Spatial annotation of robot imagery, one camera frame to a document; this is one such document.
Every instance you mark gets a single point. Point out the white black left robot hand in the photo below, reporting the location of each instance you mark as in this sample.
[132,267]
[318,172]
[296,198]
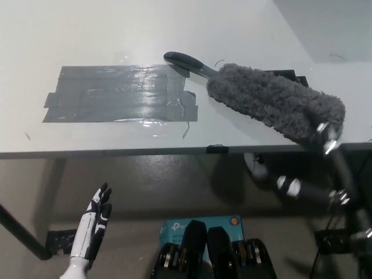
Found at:
[87,229]

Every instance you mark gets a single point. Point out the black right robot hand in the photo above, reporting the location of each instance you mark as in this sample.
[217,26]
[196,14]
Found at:
[337,162]

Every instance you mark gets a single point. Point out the small black tape piece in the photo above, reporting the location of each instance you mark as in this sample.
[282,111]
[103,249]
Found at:
[217,148]

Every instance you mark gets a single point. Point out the teal router box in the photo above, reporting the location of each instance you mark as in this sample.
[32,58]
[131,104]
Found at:
[177,229]

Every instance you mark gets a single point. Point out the grey duct tape patch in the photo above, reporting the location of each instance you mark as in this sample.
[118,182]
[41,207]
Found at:
[116,96]

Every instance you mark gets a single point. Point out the white round object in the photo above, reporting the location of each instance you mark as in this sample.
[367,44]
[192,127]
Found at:
[257,167]

